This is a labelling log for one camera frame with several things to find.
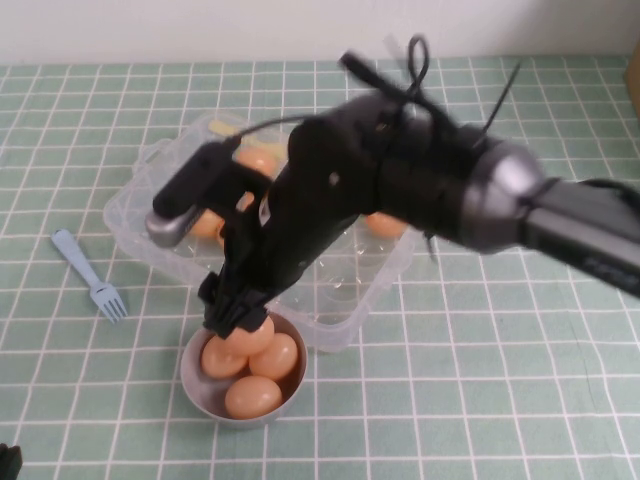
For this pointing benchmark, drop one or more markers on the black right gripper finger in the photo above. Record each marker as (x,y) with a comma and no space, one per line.
(215,310)
(252,312)

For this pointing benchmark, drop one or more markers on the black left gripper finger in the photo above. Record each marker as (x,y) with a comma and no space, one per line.
(14,462)
(2,462)

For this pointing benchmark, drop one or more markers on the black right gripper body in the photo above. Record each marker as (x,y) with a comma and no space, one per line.
(280,240)

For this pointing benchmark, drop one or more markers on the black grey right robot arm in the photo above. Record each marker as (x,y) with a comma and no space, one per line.
(500,200)

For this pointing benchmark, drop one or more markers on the clear plastic egg box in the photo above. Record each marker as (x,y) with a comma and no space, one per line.
(350,300)

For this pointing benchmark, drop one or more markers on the brown cardboard box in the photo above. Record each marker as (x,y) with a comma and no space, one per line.
(634,85)

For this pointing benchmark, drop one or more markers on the grey round bowl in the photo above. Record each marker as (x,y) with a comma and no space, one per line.
(192,382)

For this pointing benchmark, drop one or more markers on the yellow plastic knife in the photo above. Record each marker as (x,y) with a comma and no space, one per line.
(220,127)

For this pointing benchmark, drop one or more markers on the light blue plastic fork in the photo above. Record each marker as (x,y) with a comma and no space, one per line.
(75,260)

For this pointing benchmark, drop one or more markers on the green checked tablecloth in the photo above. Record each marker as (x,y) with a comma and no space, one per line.
(500,375)

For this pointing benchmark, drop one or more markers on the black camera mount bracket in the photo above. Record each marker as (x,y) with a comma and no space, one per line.
(237,180)

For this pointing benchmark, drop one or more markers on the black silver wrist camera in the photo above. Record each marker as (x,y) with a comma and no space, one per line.
(185,200)

